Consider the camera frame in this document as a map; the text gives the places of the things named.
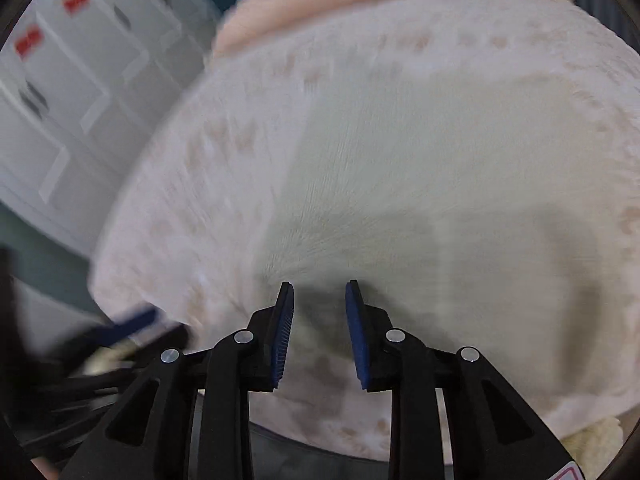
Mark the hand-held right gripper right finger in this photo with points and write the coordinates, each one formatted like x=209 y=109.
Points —
x=357 y=340

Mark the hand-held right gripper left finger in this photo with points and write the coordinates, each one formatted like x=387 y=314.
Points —
x=282 y=340

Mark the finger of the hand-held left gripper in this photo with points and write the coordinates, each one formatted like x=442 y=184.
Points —
x=132 y=321

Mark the beige sweater with black hearts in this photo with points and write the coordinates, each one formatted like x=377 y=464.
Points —
x=425 y=185

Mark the pink floral bed sheet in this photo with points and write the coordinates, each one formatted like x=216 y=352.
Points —
x=200 y=210

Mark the white wardrobe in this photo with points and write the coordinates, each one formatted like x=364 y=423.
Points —
x=90 y=85

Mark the cream fluffy rug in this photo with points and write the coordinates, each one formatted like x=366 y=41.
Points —
x=595 y=445

